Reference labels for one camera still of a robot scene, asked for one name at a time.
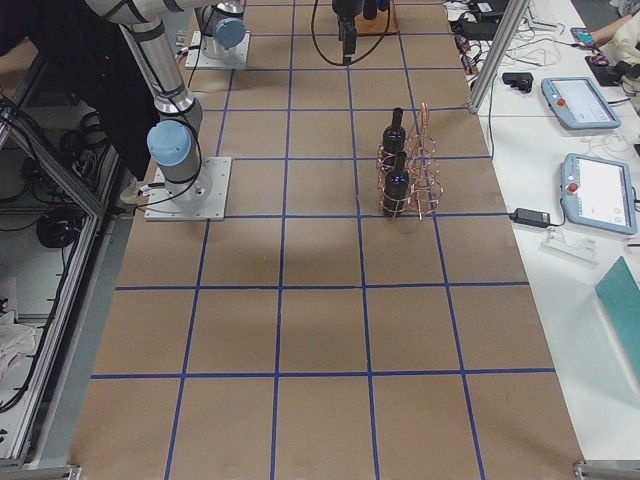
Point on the black power adapter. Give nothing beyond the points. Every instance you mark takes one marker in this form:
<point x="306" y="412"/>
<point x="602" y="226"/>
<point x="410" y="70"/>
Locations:
<point x="534" y="218"/>

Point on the dark wine bottle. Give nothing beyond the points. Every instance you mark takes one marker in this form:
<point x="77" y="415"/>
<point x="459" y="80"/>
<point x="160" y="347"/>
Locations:
<point x="370" y="10"/>
<point x="396" y="186"/>
<point x="393" y="138"/>

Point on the blue teach pendant near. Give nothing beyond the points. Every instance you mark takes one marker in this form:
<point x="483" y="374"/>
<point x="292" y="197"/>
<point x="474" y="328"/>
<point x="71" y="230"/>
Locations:
<point x="597" y="192"/>

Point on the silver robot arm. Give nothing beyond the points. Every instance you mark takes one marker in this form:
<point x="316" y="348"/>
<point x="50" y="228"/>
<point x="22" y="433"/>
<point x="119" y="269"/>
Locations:
<point x="173" y="142"/>
<point x="223" y="25"/>

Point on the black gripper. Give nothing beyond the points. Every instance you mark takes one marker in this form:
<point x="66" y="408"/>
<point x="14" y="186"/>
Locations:
<point x="343" y="8"/>

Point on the black cloth cover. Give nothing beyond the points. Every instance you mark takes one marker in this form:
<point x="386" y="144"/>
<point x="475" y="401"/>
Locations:
<point x="97" y="65"/>

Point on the teal box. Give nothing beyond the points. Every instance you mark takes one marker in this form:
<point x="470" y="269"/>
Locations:
<point x="618" y="292"/>

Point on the blue teach pendant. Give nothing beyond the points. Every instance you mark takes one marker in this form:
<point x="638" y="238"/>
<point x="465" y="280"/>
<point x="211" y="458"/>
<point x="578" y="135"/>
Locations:
<point x="578" y="103"/>
<point x="597" y="192"/>

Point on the aluminium frame post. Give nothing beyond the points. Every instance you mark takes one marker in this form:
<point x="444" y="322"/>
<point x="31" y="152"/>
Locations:
<point x="506" y="30"/>

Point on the copper wire bottle basket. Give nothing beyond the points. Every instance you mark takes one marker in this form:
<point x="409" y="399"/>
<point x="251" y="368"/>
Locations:
<point x="425" y="189"/>

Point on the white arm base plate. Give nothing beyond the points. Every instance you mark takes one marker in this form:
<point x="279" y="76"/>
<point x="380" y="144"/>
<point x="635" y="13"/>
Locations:
<point x="211" y="55"/>
<point x="205" y="199"/>

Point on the clear acrylic stand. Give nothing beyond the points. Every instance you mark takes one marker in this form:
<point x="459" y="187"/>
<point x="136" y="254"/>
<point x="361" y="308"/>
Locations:
<point x="579" y="248"/>

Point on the blue teach pendant far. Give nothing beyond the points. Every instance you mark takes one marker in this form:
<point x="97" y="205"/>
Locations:
<point x="578" y="103"/>

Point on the wooden tray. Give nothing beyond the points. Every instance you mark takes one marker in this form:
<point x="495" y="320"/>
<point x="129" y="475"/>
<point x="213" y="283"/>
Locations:
<point x="386" y="22"/>

